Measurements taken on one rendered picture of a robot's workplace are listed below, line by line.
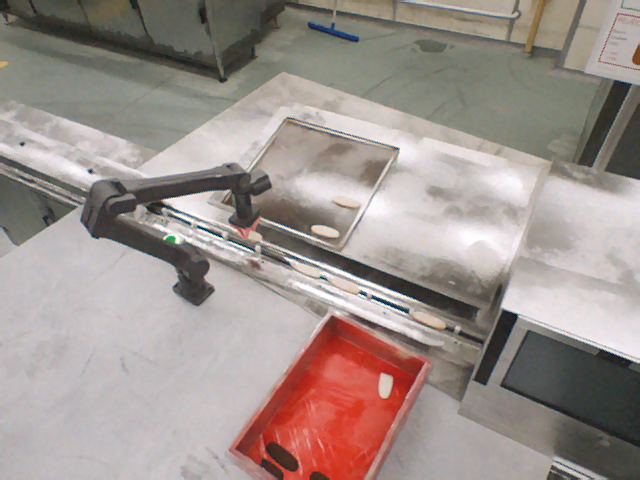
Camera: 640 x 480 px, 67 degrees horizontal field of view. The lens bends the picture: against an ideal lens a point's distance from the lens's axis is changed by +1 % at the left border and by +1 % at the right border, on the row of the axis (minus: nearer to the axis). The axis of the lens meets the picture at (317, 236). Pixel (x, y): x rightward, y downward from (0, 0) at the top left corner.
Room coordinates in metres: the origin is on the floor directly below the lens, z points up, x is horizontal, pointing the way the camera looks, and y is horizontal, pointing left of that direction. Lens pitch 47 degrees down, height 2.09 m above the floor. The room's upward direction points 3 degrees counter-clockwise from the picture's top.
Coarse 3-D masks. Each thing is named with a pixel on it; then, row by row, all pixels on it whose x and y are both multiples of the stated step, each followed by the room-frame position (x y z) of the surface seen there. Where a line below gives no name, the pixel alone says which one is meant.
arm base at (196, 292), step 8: (192, 280) 0.96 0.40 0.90; (200, 280) 0.98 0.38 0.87; (176, 288) 0.98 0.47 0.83; (184, 288) 0.95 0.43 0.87; (192, 288) 0.95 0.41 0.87; (200, 288) 0.96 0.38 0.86; (208, 288) 0.97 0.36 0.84; (184, 296) 0.95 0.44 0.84; (192, 296) 0.94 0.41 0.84; (200, 296) 0.94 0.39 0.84; (208, 296) 0.95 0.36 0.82; (200, 304) 0.92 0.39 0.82
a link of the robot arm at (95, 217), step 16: (96, 192) 0.90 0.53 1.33; (112, 192) 0.89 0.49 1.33; (96, 208) 0.87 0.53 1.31; (96, 224) 0.84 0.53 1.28; (112, 224) 0.87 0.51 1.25; (128, 224) 0.91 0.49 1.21; (112, 240) 0.87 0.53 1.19; (128, 240) 0.89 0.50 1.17; (144, 240) 0.91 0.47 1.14; (160, 240) 0.94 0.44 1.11; (160, 256) 0.92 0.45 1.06; (176, 256) 0.95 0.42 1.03; (192, 272) 0.94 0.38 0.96
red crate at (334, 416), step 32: (320, 352) 0.72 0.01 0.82; (352, 352) 0.72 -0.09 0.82; (320, 384) 0.63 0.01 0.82; (352, 384) 0.62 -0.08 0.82; (288, 416) 0.54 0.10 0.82; (320, 416) 0.53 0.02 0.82; (352, 416) 0.53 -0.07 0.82; (384, 416) 0.53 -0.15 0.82; (256, 448) 0.46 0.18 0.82; (288, 448) 0.46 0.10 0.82; (320, 448) 0.45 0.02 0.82; (352, 448) 0.45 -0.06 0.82
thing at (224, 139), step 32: (256, 96) 2.19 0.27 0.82; (288, 96) 2.17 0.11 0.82; (320, 96) 2.16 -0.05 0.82; (352, 96) 2.14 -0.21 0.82; (224, 128) 1.92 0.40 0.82; (256, 128) 1.91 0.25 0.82; (416, 128) 1.84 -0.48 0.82; (448, 128) 1.82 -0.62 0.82; (160, 160) 1.70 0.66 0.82; (192, 160) 1.69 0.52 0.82; (224, 160) 1.68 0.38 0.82; (544, 160) 1.56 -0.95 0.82; (320, 256) 1.10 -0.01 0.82; (512, 256) 1.06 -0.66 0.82; (416, 288) 0.94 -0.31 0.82; (480, 320) 0.81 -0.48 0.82; (448, 384) 0.61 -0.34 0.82
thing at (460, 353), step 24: (120, 216) 1.33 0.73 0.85; (144, 216) 1.31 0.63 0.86; (192, 240) 1.17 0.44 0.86; (216, 240) 1.16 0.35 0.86; (240, 264) 1.05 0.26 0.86; (264, 264) 1.04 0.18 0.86; (288, 288) 0.95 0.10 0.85; (312, 288) 0.93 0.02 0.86; (360, 312) 0.83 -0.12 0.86; (384, 312) 0.83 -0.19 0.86; (408, 336) 0.74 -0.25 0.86; (432, 336) 0.74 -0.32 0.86; (456, 360) 0.66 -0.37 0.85
